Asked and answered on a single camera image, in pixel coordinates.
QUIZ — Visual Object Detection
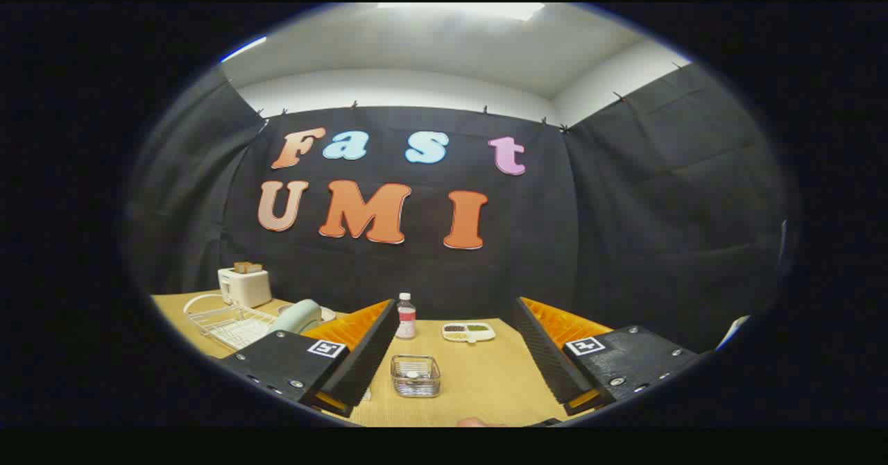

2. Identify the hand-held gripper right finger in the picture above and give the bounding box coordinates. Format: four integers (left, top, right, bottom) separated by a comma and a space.
512, 297, 701, 416

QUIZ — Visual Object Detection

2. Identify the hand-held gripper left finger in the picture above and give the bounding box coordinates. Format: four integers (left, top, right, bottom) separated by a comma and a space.
215, 298, 401, 419

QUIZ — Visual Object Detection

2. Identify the metal wire basket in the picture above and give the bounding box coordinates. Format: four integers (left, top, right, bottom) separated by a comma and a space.
390, 355, 441, 398

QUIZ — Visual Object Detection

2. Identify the white divided dish with beans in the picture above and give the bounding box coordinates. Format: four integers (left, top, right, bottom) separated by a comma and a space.
442, 322, 496, 344

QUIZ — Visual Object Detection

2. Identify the white wire dish rack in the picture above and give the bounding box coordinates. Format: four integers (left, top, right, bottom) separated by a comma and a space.
183, 294, 278, 351

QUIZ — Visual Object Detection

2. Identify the light green plate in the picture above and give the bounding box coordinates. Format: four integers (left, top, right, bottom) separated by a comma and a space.
269, 299, 323, 335

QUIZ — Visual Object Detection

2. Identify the black backdrop cloth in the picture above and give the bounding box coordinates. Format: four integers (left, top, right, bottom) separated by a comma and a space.
128, 62, 799, 355

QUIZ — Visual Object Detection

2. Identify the clear bottle with red label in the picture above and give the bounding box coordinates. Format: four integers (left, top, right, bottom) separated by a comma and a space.
395, 293, 417, 340

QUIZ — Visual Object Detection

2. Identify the white toaster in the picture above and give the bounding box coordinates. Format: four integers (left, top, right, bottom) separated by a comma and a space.
218, 265, 273, 309

